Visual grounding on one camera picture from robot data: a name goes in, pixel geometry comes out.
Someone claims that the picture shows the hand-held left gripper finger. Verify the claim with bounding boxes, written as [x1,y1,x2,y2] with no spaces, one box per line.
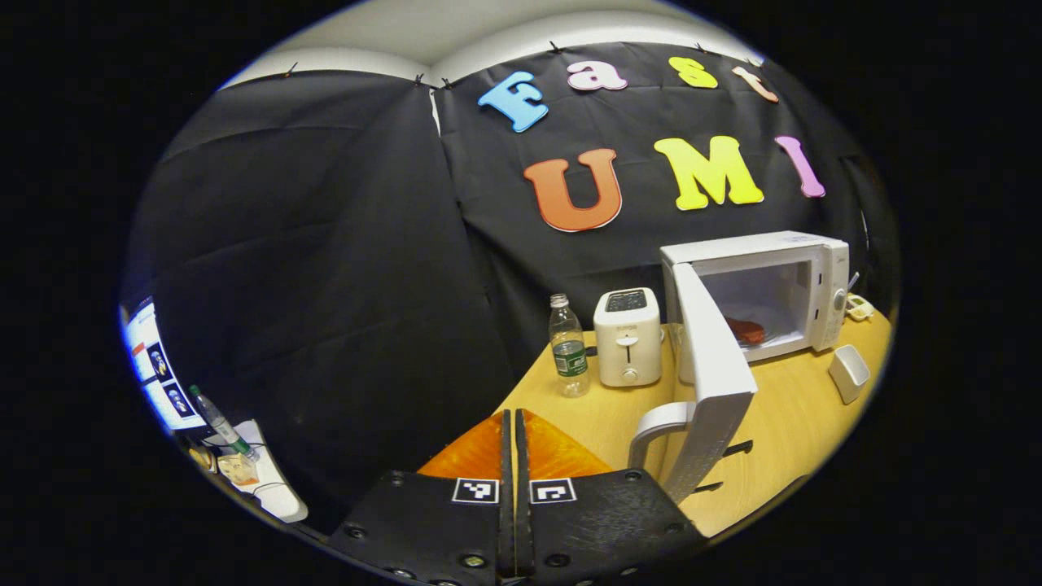
[330,409,515,586]
[514,409,707,586]

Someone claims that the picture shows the brown meat piece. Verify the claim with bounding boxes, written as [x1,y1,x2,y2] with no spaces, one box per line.
[725,317,768,347]

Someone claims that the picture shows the white microwave oven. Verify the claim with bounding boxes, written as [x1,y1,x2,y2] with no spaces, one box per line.
[627,231,852,505]

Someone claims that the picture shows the small white food tray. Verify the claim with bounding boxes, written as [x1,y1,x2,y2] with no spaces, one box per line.
[828,344,872,405]

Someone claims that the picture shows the clear water bottle green label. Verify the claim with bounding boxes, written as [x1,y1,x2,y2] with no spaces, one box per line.
[548,293,591,398]

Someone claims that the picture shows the white toaster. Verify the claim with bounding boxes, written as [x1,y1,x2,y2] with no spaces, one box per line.
[593,287,663,388]

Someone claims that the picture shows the white side desk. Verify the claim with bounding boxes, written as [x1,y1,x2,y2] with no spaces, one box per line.
[204,419,310,524]

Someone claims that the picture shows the small tan box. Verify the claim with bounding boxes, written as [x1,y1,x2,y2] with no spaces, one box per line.
[218,453,260,487]

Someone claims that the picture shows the green capped plastic bottle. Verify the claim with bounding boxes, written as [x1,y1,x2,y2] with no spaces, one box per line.
[187,384,255,457]

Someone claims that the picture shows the computer monitor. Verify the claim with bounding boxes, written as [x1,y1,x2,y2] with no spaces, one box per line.
[120,301,204,432]

